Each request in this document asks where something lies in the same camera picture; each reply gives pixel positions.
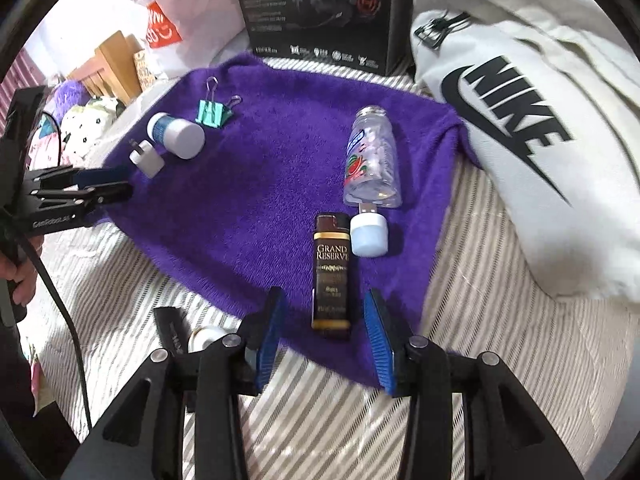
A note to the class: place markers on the pink cloth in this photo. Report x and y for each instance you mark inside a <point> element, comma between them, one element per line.
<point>45,147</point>

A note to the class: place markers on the grey waist bag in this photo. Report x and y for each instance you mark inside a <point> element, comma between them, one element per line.
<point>575,210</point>

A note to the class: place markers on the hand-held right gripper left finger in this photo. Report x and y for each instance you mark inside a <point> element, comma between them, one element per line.
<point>265,340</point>

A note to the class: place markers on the black pen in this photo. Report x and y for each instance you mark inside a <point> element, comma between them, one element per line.
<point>172,332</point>

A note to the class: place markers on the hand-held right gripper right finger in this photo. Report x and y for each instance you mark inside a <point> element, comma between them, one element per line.
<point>380,345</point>

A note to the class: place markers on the light wooden furniture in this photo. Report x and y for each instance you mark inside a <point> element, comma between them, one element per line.
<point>115,60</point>

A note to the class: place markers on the green binder clip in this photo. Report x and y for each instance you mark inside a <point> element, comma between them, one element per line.
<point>210,115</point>

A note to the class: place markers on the white dotted plush toy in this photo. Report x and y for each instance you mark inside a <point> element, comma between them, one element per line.
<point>90,125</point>

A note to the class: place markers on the black and brown lighter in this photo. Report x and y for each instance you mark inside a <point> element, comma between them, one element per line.
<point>330,280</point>

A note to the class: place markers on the purple plush toy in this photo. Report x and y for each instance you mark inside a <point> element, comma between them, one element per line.
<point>70,95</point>

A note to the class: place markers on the purple towel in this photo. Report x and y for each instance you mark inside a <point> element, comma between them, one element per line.
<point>260,185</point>

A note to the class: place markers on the white tape roll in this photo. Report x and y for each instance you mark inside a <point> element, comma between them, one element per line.
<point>207,337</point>

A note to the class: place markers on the person's left hand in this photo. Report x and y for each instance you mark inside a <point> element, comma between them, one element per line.
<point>27,275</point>

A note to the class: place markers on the white and blue USB light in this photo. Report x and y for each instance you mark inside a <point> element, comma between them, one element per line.
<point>367,235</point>

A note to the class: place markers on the white charger plug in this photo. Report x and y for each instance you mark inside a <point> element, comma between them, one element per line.
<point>147,160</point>

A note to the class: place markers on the black headphone box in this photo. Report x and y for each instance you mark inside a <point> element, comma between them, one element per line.
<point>280,10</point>

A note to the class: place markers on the clear candy bottle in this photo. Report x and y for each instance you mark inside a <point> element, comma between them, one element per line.
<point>372,160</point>

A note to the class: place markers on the white plastic bag red label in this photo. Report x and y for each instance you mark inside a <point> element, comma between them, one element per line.
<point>200,20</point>

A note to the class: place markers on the white bottle blue label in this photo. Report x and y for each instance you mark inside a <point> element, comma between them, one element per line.
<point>180,135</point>

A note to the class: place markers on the patterned brown box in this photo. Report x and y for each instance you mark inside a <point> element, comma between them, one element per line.
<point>142,72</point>

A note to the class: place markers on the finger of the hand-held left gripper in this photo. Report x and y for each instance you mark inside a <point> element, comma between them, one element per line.
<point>100,195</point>
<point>100,175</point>

